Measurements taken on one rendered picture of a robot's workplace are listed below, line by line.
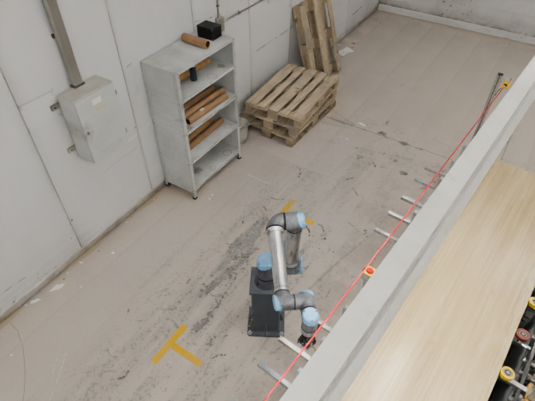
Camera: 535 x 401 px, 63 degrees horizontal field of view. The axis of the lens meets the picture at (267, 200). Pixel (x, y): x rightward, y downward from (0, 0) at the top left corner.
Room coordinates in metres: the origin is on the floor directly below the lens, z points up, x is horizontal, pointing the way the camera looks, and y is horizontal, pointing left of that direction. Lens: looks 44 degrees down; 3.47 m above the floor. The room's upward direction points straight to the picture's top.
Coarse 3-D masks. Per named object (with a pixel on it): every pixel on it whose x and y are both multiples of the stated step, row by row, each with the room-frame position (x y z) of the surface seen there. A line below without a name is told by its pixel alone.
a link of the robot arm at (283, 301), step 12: (276, 216) 1.93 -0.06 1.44; (276, 228) 1.85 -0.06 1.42; (276, 240) 1.76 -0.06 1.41; (276, 252) 1.68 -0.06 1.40; (276, 264) 1.59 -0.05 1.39; (276, 276) 1.52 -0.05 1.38; (276, 288) 1.44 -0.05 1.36; (288, 288) 1.45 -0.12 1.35; (276, 300) 1.36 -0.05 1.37; (288, 300) 1.36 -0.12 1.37
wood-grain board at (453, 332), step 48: (480, 192) 2.74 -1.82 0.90; (528, 192) 2.75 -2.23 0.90; (480, 240) 2.20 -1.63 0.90; (528, 240) 2.20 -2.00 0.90; (432, 288) 1.76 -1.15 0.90; (480, 288) 1.76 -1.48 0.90; (528, 288) 1.77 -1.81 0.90; (384, 336) 1.40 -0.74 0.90; (432, 336) 1.40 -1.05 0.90; (480, 336) 1.40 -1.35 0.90; (384, 384) 1.09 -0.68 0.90; (432, 384) 1.09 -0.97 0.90; (480, 384) 1.09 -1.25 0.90
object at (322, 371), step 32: (512, 96) 1.68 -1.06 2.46; (480, 160) 1.24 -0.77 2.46; (448, 192) 1.07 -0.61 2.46; (416, 224) 0.93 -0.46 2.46; (416, 256) 0.81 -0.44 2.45; (384, 288) 0.69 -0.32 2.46; (352, 320) 0.59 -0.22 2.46; (320, 352) 0.50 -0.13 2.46; (352, 352) 0.51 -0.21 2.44; (320, 384) 0.43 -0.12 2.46
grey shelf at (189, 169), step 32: (160, 64) 3.74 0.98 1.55; (192, 64) 3.77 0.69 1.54; (224, 64) 4.32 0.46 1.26; (160, 96) 3.71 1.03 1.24; (192, 96) 3.72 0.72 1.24; (160, 128) 3.76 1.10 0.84; (192, 128) 3.68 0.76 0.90; (224, 128) 4.22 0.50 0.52; (192, 160) 3.64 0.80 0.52; (224, 160) 4.11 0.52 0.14; (192, 192) 3.59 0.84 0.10
